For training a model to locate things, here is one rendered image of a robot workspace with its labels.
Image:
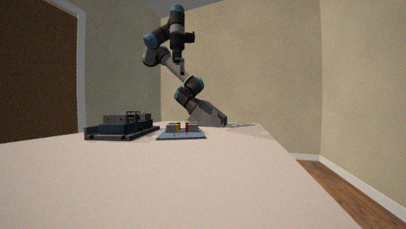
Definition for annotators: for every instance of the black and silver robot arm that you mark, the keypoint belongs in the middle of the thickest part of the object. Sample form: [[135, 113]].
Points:
[[192, 85]]

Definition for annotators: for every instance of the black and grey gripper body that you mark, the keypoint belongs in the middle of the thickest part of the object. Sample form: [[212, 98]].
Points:
[[177, 39]]

